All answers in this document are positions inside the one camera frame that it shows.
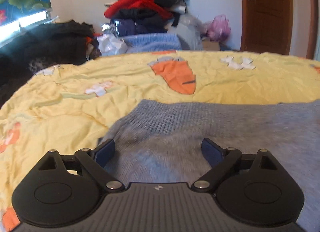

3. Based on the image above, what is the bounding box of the pink plastic bag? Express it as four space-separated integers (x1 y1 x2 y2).
207 15 231 42

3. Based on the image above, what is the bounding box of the white crumpled plastic bag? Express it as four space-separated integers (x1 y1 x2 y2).
97 34 128 56

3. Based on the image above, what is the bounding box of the window frame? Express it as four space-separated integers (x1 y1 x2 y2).
1 9 59 48

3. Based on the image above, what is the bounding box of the yellow carrot print bed sheet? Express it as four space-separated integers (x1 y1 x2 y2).
1 51 319 231

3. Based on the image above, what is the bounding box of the brown wooden door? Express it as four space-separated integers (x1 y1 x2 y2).
241 0 293 55

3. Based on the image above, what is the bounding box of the light blue folded knit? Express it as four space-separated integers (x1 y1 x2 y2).
122 33 182 53

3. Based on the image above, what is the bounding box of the black coat pile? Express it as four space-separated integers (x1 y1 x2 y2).
1 20 100 105

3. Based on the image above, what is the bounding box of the grey and navy knit sweater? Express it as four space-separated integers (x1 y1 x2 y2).
105 100 319 231

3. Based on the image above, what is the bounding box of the grey plastic bag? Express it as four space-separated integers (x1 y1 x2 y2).
167 14 207 50

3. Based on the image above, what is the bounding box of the red garment on pile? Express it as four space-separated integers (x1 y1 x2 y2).
104 0 173 19

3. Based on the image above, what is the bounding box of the navy garment in pile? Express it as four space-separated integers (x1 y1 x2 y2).
111 8 167 37

